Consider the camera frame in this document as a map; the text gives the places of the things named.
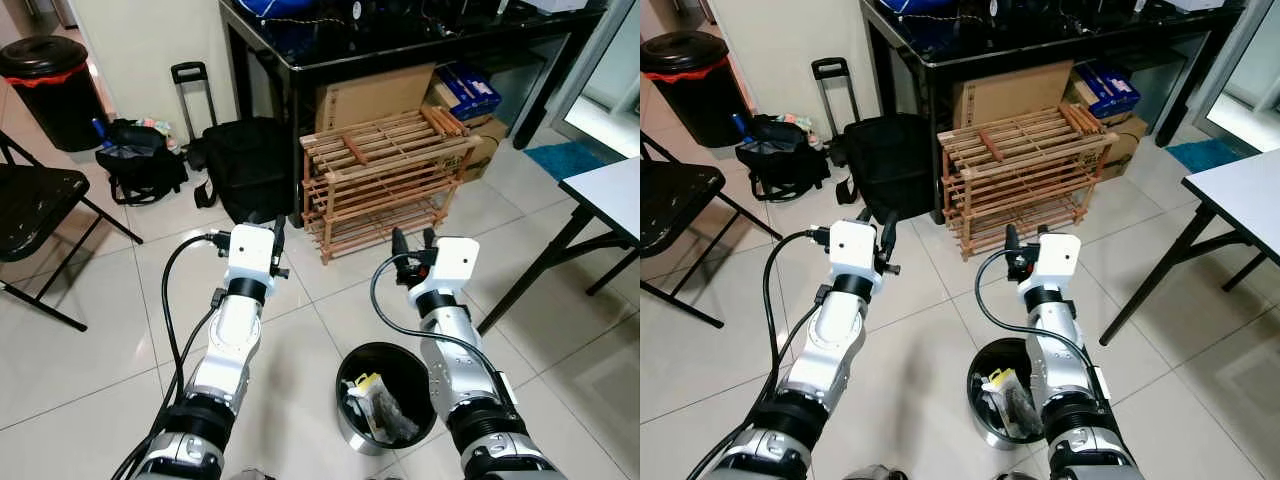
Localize large flat cardboard box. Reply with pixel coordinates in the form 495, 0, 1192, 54
314, 62, 442, 134
951, 59, 1076, 131

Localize black glass-top table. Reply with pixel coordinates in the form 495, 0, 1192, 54
860, 0, 1249, 223
218, 0, 612, 227

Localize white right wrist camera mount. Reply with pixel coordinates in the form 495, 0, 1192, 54
1020, 234, 1082, 293
408, 237, 481, 294

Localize blue printed box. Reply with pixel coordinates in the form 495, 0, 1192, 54
1074, 61, 1142, 119
434, 64, 504, 123

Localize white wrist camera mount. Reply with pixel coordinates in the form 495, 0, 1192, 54
828, 220, 881, 278
408, 237, 481, 294
1020, 234, 1082, 293
225, 224, 277, 291

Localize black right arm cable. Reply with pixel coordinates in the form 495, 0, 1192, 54
369, 254, 519, 411
974, 247, 1107, 401

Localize black folding chair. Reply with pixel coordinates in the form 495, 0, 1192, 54
640, 130, 784, 329
0, 130, 145, 333

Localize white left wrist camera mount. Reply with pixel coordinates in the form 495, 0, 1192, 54
828, 220, 881, 278
225, 224, 277, 291

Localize black trolley bag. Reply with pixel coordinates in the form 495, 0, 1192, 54
811, 57, 939, 223
170, 62, 298, 227

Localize crumpled plastic trash wrappers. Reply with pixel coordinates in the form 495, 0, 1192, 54
346, 372, 421, 447
980, 367, 1046, 443

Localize blue floor mat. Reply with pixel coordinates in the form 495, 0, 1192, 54
522, 140, 609, 184
1163, 137, 1246, 174

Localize large black lidded bin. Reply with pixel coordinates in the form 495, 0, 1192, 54
0, 36, 110, 153
640, 30, 756, 149

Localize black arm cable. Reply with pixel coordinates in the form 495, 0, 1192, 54
369, 254, 519, 411
974, 247, 1107, 401
110, 230, 233, 480
688, 227, 836, 480

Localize grey glass door frame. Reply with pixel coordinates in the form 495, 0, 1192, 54
1190, 0, 1280, 153
545, 0, 641, 161

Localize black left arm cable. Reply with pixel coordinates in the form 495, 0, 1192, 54
688, 227, 836, 480
110, 230, 233, 480

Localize open black fabric bag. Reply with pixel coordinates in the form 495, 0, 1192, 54
735, 113, 833, 203
95, 118, 190, 207

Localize small brown cardboard box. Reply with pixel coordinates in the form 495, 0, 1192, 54
428, 98, 509, 183
1066, 95, 1149, 181

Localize white table with black legs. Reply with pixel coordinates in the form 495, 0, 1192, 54
477, 155, 641, 337
1098, 147, 1280, 347

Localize wooden slatted shoe rack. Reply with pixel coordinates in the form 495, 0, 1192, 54
937, 100, 1119, 262
299, 104, 484, 266

